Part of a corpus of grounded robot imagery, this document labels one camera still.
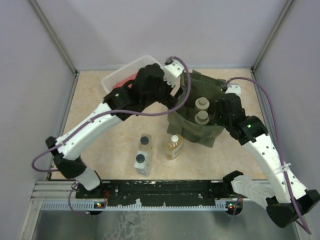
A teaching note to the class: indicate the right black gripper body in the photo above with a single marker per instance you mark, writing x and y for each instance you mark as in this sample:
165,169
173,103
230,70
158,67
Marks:
220,119

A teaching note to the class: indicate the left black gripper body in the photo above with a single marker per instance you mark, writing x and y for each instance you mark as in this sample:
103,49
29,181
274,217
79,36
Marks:
163,96

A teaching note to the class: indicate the cream bottle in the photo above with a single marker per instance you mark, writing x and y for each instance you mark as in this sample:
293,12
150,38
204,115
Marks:
201,117
202,104

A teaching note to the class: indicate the olive green canvas bag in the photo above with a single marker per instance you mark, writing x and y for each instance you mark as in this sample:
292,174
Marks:
182,121

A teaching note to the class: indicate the clear square bottle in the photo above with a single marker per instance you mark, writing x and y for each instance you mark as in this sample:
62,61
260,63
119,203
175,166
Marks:
143,162
145,143

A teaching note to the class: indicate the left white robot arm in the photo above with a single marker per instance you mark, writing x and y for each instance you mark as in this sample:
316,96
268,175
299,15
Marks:
115,108

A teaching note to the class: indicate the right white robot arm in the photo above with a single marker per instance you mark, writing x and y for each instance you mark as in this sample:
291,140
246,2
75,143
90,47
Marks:
286,198

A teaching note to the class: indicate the red cloth in basket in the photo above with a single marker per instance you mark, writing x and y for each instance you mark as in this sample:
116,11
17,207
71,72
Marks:
125,81

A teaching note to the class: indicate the white plastic basket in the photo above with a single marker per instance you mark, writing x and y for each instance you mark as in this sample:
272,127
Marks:
126,72

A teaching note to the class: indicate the amber liquid bottle white cap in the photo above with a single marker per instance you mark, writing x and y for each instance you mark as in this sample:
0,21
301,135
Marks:
174,146

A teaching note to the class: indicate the clear square bottle front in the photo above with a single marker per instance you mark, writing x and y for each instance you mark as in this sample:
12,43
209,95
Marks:
143,162

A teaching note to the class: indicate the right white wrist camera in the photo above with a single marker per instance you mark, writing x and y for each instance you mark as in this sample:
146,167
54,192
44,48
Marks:
232,89

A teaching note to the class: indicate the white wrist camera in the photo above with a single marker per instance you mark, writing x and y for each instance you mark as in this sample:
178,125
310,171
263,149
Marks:
172,72
232,89

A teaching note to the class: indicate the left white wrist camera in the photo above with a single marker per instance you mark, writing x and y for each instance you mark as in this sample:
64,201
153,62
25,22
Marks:
172,72

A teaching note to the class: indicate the white slotted cable duct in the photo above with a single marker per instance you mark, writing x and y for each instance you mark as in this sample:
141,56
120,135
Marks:
86,205

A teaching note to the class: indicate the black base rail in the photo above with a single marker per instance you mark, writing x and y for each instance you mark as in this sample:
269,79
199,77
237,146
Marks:
156,192

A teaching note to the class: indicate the right aluminium frame post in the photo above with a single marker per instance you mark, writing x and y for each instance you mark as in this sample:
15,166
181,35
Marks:
273,33

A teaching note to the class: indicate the aluminium frame post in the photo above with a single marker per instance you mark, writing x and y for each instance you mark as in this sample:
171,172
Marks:
53,36
273,33

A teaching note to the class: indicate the left aluminium frame post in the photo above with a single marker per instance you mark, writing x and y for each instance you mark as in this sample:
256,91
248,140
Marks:
53,36

